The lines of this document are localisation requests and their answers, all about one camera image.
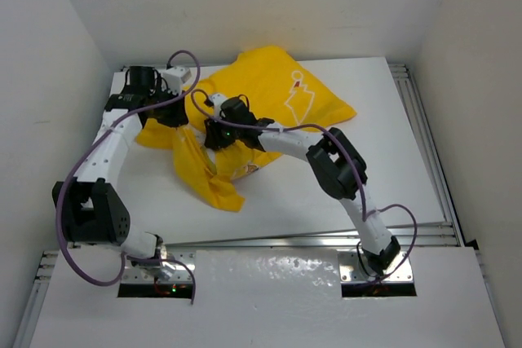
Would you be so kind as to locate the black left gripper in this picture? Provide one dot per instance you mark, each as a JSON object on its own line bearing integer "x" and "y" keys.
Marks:
{"x": 179, "y": 117}

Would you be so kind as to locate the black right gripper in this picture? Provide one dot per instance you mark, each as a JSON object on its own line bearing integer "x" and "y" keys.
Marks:
{"x": 215, "y": 138}

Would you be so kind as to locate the yellow pillowcase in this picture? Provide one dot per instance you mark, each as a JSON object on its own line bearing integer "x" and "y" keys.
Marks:
{"x": 263, "y": 87}

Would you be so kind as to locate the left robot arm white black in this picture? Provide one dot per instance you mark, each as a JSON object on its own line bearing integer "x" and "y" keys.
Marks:
{"x": 90, "y": 209}

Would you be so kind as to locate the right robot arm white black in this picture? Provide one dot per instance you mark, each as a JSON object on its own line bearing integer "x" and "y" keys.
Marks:
{"x": 338, "y": 167}

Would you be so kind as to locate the white front cover panel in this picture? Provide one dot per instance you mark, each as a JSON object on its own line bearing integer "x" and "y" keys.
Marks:
{"x": 268, "y": 298}

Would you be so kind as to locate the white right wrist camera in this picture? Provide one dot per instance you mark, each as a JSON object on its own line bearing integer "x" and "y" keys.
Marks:
{"x": 215, "y": 101}

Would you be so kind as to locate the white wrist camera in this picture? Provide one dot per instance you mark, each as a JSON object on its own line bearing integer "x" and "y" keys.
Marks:
{"x": 175, "y": 78}
{"x": 215, "y": 101}

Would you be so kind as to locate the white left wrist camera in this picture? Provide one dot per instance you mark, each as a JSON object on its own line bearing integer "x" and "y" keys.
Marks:
{"x": 175, "y": 78}

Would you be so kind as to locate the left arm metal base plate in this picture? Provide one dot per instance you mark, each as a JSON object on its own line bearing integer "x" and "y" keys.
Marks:
{"x": 172, "y": 280}

